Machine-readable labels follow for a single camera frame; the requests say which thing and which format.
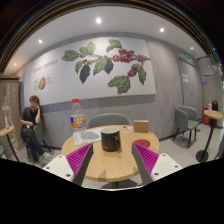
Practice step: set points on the white paper on table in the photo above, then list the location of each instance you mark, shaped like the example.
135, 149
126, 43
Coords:
94, 135

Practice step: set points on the grey armchair at right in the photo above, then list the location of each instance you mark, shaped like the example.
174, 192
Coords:
186, 119

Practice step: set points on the coffee plant wall mural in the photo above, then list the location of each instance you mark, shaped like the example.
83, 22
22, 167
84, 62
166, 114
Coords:
88, 62

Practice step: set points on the round wooden table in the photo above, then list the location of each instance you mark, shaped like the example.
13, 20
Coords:
118, 166

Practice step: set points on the clear plastic water bottle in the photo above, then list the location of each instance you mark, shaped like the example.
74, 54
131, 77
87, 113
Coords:
78, 123

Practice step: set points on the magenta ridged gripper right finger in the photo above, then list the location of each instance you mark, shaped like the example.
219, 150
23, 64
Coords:
153, 166

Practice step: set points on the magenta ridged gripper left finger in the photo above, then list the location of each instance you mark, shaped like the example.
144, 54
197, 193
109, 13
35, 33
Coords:
73, 166

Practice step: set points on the black mug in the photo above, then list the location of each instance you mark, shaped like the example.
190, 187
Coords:
110, 139

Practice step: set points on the wooden side table left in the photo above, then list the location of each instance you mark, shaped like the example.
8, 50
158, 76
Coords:
6, 132

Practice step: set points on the wall mounted screen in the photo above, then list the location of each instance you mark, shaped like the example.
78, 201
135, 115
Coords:
206, 66

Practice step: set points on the red round coaster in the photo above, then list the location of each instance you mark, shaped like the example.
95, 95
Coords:
143, 142

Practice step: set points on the tall round bar table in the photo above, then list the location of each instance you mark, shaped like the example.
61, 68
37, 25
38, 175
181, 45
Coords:
202, 155

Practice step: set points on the grey door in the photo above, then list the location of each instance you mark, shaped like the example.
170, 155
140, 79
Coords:
191, 86

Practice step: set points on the small cardboard box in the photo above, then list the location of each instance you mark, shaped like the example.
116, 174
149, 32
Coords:
141, 126

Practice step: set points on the seated person in black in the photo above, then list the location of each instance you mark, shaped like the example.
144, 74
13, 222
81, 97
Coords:
31, 117

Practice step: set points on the grey chair behind table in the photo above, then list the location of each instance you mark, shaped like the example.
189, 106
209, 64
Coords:
108, 119

